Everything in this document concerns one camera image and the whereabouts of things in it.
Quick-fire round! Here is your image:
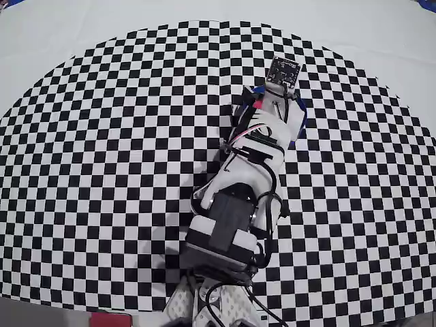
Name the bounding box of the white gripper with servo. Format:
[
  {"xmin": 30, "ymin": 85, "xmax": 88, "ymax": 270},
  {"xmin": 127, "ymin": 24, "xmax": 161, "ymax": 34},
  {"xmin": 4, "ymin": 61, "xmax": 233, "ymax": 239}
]
[{"xmin": 221, "ymin": 84, "xmax": 307, "ymax": 174}]

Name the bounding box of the blue round box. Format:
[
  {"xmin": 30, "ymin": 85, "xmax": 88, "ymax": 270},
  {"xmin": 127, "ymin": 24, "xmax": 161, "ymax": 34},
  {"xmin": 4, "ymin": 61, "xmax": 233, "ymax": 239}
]
[{"xmin": 250, "ymin": 84, "xmax": 309, "ymax": 142}]

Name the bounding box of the checkerboard printed white sheet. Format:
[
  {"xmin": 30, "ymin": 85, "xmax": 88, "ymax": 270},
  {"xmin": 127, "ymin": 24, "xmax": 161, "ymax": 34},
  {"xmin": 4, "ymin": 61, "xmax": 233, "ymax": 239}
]
[{"xmin": 0, "ymin": 0, "xmax": 436, "ymax": 324}]

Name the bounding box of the red flat object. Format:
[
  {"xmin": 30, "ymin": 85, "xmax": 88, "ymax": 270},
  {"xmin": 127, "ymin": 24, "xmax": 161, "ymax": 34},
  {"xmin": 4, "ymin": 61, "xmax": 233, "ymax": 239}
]
[{"xmin": 89, "ymin": 312, "xmax": 133, "ymax": 327}]

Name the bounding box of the grey flat board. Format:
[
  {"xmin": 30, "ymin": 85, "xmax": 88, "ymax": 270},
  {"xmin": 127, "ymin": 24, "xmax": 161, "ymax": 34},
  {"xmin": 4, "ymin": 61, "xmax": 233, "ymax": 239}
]
[{"xmin": 0, "ymin": 297, "xmax": 92, "ymax": 327}]

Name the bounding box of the red white servo cable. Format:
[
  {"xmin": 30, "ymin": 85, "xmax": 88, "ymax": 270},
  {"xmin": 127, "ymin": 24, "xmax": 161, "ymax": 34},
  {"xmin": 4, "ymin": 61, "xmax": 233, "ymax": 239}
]
[{"xmin": 226, "ymin": 122, "xmax": 273, "ymax": 147}]

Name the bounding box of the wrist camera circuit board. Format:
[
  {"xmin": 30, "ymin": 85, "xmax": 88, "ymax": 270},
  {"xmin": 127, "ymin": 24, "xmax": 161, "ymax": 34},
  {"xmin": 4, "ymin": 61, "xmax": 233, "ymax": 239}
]
[{"xmin": 265, "ymin": 55, "xmax": 302, "ymax": 87}]

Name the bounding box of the black cable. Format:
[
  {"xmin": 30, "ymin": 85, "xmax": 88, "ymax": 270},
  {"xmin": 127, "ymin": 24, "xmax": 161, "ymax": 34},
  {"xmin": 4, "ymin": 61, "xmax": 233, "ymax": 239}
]
[{"xmin": 190, "ymin": 149, "xmax": 290, "ymax": 327}]

